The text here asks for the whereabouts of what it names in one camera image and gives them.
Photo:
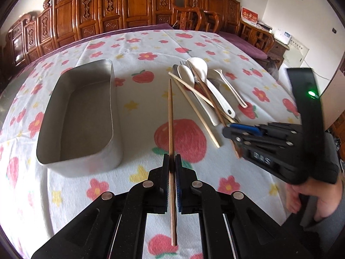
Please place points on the metal rectangular tray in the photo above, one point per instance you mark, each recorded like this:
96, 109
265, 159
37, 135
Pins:
80, 133

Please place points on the person's right hand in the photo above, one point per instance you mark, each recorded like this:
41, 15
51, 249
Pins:
328, 196

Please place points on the light bamboo chopstick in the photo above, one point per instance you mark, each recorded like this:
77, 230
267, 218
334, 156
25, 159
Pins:
207, 128
203, 97

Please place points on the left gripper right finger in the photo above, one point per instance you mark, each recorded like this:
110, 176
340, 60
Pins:
232, 226

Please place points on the small white ceramic spoon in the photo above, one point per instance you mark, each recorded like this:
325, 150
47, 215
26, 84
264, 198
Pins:
187, 76

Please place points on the strawberry flower tablecloth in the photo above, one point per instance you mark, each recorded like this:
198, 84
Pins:
37, 202

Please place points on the slim white plastic spoon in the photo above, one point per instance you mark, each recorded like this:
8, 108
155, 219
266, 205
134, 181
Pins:
232, 89

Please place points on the grey sleeve forearm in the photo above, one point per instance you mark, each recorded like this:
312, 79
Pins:
329, 230

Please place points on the stainless steel spoon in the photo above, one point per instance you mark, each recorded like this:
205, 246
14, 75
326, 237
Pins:
219, 85

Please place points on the purple armchair cushion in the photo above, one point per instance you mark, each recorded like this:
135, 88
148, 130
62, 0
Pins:
243, 45

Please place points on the large white ceramic spoon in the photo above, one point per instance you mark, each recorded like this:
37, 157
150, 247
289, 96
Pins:
200, 66

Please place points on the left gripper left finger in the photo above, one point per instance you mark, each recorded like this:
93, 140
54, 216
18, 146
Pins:
112, 226

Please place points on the carved wooden armchair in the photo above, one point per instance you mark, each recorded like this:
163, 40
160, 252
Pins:
220, 15

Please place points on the carved wooden sofa bench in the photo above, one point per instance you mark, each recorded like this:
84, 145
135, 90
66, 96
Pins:
63, 22

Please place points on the red framed picture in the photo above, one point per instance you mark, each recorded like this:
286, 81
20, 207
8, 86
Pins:
249, 16

